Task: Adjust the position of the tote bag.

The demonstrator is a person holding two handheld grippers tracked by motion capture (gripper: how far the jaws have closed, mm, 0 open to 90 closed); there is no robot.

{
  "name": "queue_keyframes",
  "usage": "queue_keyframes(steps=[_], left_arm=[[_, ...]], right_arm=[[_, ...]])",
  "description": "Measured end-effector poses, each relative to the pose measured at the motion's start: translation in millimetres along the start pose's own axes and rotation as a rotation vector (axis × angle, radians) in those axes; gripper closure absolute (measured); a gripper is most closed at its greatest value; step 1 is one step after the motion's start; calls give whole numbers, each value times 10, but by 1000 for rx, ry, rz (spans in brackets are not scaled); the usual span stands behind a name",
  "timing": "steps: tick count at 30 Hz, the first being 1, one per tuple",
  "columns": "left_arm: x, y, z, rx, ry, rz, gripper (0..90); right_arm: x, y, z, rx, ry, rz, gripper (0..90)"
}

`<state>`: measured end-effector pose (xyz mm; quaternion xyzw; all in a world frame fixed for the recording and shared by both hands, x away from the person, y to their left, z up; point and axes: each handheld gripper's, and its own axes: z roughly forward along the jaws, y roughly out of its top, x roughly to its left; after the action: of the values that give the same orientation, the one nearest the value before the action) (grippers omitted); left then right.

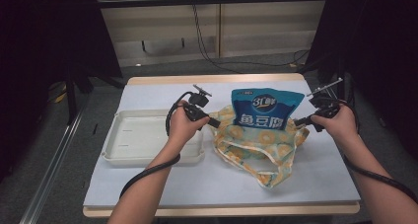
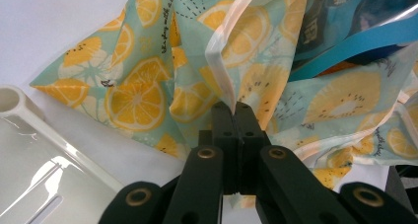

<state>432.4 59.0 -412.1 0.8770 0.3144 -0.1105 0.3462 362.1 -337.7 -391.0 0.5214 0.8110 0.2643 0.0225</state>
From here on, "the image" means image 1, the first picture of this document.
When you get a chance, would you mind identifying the yellow tape piece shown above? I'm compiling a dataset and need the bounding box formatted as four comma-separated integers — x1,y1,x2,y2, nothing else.
53,91,69,105

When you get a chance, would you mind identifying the white plastic tray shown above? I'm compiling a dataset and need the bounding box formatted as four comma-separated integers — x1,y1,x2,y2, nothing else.
101,108,207,168

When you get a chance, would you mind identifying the teal lemon print cloth bag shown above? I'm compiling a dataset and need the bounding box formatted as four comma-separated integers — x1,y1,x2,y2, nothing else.
208,104,311,189

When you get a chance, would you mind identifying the person's right hand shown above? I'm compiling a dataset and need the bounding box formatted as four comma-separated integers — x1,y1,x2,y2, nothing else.
310,103,360,145

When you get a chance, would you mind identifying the black metal stand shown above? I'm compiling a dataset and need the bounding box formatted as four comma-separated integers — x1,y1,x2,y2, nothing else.
63,67,126,125

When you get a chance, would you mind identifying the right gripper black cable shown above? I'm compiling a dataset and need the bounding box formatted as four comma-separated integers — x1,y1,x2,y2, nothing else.
338,98,418,206

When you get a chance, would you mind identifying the wooden table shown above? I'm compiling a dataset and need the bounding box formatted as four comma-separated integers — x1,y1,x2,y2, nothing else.
82,73,361,218

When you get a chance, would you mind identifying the black floor cable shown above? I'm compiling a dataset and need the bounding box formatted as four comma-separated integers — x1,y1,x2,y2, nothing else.
191,3,312,75

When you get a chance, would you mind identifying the metal floor rail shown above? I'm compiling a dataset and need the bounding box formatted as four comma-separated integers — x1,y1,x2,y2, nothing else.
19,97,89,224

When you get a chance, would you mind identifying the person's left hand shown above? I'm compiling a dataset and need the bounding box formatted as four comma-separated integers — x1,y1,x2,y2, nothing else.
167,100,211,147

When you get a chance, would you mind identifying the blue snack packet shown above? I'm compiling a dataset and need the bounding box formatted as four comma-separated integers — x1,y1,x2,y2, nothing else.
230,87,307,131

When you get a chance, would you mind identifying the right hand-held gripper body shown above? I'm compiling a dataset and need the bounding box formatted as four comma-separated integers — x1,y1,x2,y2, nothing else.
306,77,345,120

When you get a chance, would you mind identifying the black curtain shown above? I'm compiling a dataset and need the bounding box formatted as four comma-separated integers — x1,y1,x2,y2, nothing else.
0,0,123,183
305,0,418,160

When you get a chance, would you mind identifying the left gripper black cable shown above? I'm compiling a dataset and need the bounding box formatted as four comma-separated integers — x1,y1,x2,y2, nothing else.
118,91,195,199

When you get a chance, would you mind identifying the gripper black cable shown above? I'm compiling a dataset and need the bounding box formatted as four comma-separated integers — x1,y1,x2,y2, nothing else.
118,91,195,199
338,98,418,206

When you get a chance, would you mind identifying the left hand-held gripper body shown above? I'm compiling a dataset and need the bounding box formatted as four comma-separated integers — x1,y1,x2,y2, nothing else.
183,83,213,123

